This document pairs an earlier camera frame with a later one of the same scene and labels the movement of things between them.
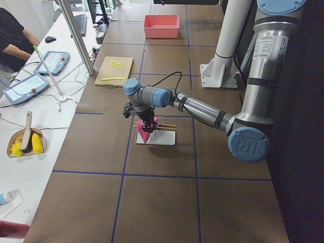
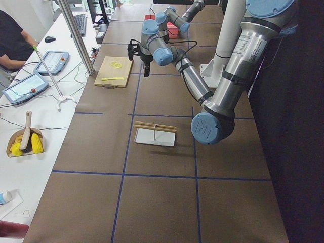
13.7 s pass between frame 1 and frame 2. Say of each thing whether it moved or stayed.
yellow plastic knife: stayed
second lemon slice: stayed
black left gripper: moved
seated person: stayed
